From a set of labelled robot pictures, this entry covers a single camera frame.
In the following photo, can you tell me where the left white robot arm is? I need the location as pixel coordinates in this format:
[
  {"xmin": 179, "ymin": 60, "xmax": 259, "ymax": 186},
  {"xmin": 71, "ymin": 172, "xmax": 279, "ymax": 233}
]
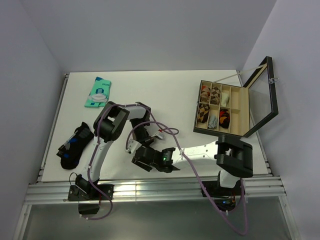
[{"xmin": 75, "ymin": 101, "xmax": 154, "ymax": 200}]

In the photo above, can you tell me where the rolled white sock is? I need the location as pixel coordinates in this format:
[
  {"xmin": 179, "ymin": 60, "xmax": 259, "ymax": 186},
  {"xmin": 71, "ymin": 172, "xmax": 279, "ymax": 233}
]
[{"xmin": 221, "ymin": 92, "xmax": 230, "ymax": 107}]

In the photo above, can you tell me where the black red yellow argyle sock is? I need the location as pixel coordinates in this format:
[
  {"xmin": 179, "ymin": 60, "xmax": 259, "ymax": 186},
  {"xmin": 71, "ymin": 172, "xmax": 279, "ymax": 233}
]
[{"xmin": 219, "ymin": 108, "xmax": 231, "ymax": 129}]

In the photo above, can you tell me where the aluminium table edge rail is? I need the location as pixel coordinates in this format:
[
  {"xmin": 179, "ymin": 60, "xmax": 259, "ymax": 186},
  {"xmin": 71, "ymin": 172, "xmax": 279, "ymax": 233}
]
[{"xmin": 23, "ymin": 175, "xmax": 287, "ymax": 205}]

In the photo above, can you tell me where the rolled orange beige argyle sock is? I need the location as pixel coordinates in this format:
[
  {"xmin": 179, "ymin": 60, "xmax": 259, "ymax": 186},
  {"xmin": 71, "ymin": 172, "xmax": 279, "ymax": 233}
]
[{"xmin": 200, "ymin": 85, "xmax": 211, "ymax": 103}]

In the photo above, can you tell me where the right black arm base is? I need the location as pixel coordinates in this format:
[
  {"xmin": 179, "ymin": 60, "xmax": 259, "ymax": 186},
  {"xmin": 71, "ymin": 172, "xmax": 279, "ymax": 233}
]
[{"xmin": 202, "ymin": 180, "xmax": 242, "ymax": 212}]

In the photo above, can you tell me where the black blue grey sock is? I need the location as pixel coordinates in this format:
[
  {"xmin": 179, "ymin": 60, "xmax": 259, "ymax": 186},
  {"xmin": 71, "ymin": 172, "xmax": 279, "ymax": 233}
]
[{"xmin": 56, "ymin": 122, "xmax": 94, "ymax": 170}]

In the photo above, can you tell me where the black compartment box with lid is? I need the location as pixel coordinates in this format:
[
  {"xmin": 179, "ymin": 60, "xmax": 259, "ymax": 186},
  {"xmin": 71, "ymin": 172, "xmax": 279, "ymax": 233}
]
[{"xmin": 193, "ymin": 56, "xmax": 279, "ymax": 138}]

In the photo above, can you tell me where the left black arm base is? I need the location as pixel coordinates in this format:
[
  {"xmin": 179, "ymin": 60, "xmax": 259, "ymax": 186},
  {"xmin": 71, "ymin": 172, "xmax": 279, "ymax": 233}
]
[{"xmin": 67, "ymin": 185, "xmax": 107, "ymax": 215}]

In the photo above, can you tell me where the rolled dark brown argyle sock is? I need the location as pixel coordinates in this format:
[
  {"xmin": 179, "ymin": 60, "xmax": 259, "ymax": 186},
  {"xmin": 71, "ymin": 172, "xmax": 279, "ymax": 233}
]
[{"xmin": 197, "ymin": 104, "xmax": 210, "ymax": 124}]

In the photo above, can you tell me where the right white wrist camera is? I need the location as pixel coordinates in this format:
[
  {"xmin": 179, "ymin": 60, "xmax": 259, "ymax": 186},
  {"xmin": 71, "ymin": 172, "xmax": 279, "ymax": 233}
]
[{"xmin": 126, "ymin": 139, "xmax": 142, "ymax": 154}]

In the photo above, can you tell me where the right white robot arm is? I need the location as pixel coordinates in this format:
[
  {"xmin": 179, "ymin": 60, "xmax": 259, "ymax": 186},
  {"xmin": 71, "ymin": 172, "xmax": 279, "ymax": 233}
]
[{"xmin": 126, "ymin": 134, "xmax": 254, "ymax": 195}]

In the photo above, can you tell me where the rolled brown beige argyle sock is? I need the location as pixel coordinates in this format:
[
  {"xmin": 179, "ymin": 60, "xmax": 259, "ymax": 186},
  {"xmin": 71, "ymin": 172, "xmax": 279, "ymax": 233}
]
[{"xmin": 210, "ymin": 86, "xmax": 221, "ymax": 105}]

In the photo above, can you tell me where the rolled light blue sock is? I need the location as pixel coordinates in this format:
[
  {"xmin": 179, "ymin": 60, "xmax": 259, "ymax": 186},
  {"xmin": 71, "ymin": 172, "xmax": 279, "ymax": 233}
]
[{"xmin": 207, "ymin": 115, "xmax": 218, "ymax": 130}]

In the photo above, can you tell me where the mint green sock pair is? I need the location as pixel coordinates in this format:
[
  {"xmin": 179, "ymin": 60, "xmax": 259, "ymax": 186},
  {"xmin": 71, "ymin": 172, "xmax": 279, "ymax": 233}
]
[{"xmin": 84, "ymin": 76, "xmax": 111, "ymax": 108}]

